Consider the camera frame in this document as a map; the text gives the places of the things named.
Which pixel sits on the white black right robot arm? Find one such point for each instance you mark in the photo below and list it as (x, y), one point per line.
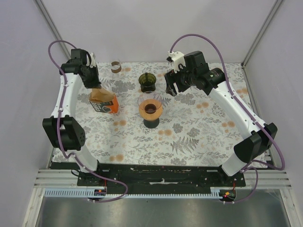
(191, 70)

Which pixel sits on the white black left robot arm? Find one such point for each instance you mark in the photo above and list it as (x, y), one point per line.
(62, 129)

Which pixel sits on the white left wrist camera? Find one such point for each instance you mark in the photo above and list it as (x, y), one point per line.
(92, 61)

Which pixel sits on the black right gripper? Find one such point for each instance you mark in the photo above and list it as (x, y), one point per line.
(172, 77)

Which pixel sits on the brown tape roll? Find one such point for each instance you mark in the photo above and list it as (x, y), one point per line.
(116, 67)

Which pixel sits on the clear glass dripper cone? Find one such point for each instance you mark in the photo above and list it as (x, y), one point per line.
(149, 102)

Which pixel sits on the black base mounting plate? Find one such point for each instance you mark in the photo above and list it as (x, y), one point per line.
(135, 176)

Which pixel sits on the orange coffee filter box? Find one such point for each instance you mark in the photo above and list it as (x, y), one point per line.
(104, 103)

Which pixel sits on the single brown paper coffee filter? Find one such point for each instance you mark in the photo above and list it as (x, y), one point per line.
(100, 94)

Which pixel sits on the floral patterned table mat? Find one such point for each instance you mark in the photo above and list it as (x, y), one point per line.
(193, 130)

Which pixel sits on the dark green glass jar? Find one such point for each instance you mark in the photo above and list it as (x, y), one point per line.
(147, 82)

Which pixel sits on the round bamboo dripper holder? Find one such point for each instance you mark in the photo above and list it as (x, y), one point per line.
(148, 101)

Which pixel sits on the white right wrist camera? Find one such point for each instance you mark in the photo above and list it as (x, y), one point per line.
(177, 60)

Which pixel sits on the right aluminium frame post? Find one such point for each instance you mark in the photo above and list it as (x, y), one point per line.
(265, 25)

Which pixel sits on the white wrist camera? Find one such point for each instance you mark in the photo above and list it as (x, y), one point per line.
(177, 60)
(92, 61)

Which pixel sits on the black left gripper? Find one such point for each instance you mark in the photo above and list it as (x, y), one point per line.
(96, 83)

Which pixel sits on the aluminium front rail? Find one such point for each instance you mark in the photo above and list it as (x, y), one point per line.
(267, 179)

